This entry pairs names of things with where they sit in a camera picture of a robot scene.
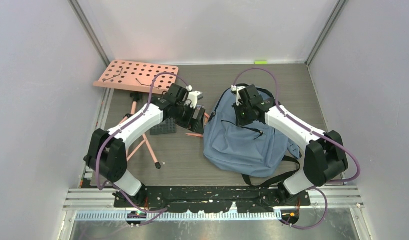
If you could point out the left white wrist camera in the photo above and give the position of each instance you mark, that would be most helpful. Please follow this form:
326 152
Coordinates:
193 97

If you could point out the blue student backpack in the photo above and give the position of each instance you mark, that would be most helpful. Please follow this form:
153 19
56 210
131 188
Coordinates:
254 150

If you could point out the pink perforated music stand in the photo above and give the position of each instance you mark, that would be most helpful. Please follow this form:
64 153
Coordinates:
136 77

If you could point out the white ribbed cable duct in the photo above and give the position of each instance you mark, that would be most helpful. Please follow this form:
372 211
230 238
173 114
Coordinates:
118 215

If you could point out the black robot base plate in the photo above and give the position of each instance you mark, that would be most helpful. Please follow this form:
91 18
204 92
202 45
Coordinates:
211 199

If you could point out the orange pencil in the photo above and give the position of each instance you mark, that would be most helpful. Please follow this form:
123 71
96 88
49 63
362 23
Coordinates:
194 135

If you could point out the grey lego baseplate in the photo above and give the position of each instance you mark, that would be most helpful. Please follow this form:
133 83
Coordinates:
166 127

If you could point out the green tape piece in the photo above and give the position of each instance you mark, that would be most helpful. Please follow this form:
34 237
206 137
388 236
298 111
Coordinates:
260 62

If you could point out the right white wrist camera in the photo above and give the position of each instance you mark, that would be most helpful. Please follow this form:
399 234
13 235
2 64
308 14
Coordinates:
235 90

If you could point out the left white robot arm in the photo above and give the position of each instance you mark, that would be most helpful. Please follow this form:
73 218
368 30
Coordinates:
107 153

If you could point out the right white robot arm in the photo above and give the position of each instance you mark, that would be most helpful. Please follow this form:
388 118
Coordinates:
324 154

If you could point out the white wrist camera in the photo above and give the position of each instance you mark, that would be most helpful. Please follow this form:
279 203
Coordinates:
193 97
235 90

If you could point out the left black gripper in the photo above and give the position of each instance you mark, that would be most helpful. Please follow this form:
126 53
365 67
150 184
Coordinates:
195 125

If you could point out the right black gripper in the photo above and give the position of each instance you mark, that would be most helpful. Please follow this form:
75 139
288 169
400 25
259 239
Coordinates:
240 121

